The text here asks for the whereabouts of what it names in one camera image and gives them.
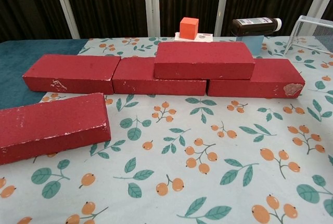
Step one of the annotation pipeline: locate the red foam brick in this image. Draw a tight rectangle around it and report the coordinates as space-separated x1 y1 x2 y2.
112 57 208 96
153 41 255 81

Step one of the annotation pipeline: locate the red brick with worn edges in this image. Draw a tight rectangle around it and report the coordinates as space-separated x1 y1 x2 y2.
0 92 112 166

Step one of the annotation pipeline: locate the light blue block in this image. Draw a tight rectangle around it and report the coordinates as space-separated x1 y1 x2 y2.
243 35 264 56

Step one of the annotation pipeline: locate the brown bottle with white cap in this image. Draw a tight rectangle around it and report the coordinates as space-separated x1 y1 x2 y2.
231 17 283 38

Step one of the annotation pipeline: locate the white carton box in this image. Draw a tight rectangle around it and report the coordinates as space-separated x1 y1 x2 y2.
174 32 214 43

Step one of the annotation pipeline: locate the orange cube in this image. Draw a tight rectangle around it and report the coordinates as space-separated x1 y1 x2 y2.
180 17 200 40

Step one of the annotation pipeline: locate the floral fruit print tablecloth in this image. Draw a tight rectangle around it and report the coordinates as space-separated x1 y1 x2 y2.
0 35 333 224

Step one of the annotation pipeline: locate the red brick with white scrapes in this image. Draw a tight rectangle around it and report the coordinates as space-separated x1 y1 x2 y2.
22 54 122 95

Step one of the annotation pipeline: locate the teal cloth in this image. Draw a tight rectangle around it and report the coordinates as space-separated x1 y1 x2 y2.
0 39 89 110

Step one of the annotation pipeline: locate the white wire mesh basket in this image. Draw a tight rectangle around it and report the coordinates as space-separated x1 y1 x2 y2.
284 15 333 55

